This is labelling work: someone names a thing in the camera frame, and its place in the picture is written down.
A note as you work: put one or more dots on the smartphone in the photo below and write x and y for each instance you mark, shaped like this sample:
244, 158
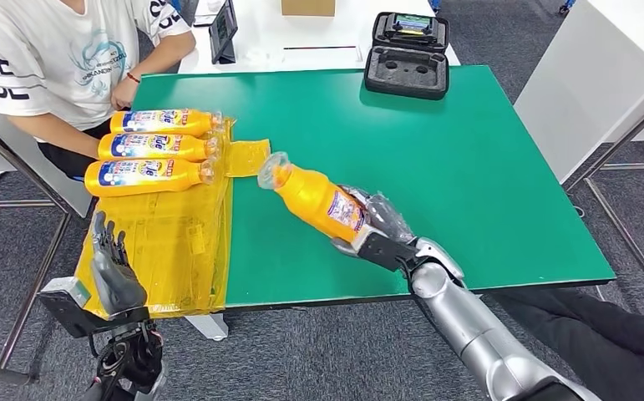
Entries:
204, 20

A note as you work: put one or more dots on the person's left hand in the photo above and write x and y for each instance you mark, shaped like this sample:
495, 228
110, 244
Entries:
124, 95

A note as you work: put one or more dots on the white table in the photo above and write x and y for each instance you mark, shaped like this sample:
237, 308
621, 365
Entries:
310, 33

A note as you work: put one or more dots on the black foam-lined case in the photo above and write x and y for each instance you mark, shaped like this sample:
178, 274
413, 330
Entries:
406, 75

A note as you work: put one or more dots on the brown cardboard box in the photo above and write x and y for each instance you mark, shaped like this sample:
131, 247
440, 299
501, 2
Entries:
308, 7

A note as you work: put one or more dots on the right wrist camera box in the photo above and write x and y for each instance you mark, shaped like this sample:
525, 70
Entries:
385, 252

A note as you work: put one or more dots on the grey board panel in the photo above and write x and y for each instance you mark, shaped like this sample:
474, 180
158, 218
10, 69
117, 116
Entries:
28, 160

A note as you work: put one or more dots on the black tablet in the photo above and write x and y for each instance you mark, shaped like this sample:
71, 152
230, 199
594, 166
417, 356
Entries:
223, 30

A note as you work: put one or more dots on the yellow taped cardboard mat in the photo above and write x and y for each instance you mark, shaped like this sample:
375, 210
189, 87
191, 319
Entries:
189, 249

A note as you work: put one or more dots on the person's right forearm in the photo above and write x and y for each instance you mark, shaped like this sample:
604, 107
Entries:
61, 135

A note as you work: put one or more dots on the white table foot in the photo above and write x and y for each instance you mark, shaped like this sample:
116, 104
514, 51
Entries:
208, 327

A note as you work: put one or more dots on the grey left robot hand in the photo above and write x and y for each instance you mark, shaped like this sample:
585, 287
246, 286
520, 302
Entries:
117, 282

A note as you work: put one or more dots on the crumpled white tissue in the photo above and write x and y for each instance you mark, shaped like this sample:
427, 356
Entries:
256, 55

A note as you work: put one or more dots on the orange detergent bottle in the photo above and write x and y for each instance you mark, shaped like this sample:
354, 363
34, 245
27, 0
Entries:
161, 122
310, 196
144, 176
155, 146

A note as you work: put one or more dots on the white partition panel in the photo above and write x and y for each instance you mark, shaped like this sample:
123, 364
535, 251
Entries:
581, 83

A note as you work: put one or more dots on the steel tube frame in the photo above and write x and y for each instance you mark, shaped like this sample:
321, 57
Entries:
34, 288
620, 141

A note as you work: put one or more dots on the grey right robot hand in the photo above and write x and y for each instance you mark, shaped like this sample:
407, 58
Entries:
388, 218

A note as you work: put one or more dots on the black handheld controller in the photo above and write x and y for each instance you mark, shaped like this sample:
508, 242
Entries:
410, 29

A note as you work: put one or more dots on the person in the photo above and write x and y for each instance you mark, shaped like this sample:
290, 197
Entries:
61, 61
604, 343

